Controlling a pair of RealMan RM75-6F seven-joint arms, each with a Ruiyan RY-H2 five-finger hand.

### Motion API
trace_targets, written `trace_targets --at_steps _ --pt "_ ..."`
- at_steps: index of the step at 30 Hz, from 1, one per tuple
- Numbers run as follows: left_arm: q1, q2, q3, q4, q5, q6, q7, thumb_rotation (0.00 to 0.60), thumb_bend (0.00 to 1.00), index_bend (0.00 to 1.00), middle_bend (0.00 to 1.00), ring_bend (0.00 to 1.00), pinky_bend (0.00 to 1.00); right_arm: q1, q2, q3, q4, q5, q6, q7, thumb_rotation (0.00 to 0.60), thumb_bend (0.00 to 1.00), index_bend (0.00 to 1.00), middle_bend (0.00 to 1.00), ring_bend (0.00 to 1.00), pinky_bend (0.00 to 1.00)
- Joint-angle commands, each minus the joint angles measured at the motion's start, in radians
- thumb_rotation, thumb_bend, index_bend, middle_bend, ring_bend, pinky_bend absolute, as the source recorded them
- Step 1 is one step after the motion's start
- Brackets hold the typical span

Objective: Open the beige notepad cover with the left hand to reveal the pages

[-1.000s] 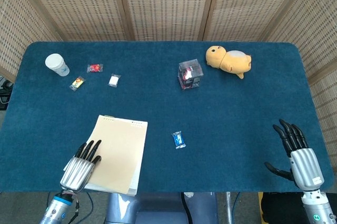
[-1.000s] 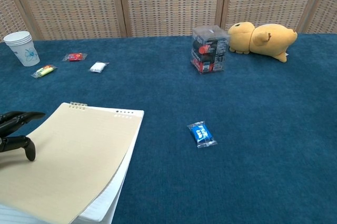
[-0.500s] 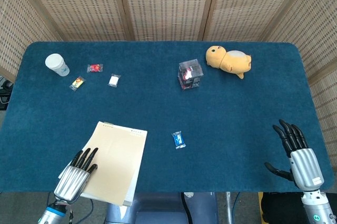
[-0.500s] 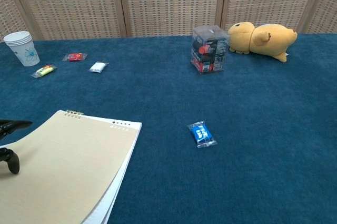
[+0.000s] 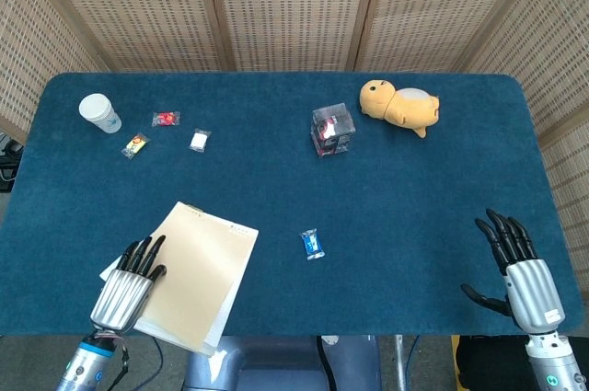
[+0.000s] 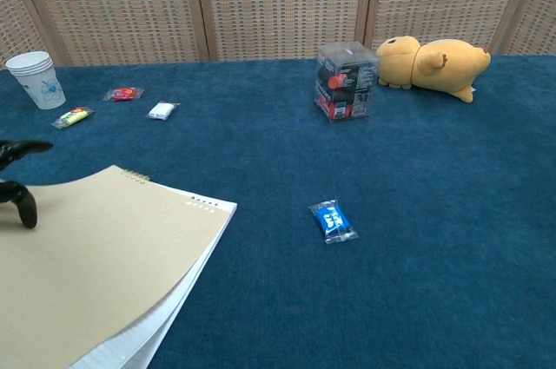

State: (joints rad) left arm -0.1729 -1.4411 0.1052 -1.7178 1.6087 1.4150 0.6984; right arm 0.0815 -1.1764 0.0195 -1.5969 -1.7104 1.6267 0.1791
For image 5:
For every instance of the yellow plush toy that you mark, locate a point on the yellow plush toy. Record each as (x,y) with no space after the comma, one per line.
(391,103)

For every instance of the white paper cup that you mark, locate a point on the white paper cup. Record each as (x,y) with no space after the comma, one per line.
(96,110)

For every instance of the clear box with toy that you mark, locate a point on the clear box with toy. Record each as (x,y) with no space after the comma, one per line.
(332,131)

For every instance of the red candy packet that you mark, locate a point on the red candy packet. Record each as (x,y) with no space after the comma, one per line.
(166,119)

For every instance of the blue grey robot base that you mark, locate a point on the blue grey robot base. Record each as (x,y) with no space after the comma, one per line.
(276,363)

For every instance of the yellow green candy packet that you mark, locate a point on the yellow green candy packet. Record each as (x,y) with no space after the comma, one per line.
(135,145)

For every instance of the metal table leg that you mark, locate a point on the metal table leg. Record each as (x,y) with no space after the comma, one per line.
(400,363)

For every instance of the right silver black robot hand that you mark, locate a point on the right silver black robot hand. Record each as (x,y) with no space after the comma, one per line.
(534,294)

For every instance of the woven bamboo screen panel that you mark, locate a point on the woven bamboo screen panel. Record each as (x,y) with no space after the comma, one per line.
(437,9)
(138,9)
(552,64)
(27,41)
(290,9)

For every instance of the black equipment beside table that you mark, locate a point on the black equipment beside table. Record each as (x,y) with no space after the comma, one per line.
(9,165)

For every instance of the black yellow bag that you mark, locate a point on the black yellow bag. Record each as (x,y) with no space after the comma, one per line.
(488,363)

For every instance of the white candy packet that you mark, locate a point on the white candy packet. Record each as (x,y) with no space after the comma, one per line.
(199,140)

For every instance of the blue candy packet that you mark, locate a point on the blue candy packet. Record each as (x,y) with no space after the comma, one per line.
(312,244)

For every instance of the beige paper notepad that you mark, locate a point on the beige paper notepad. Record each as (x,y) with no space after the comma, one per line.
(198,271)

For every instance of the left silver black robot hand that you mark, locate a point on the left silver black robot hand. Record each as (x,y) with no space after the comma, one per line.
(122,299)

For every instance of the blue table mat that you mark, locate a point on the blue table mat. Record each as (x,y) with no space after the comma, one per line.
(391,207)

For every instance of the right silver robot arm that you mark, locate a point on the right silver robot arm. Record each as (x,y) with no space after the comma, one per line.
(554,363)

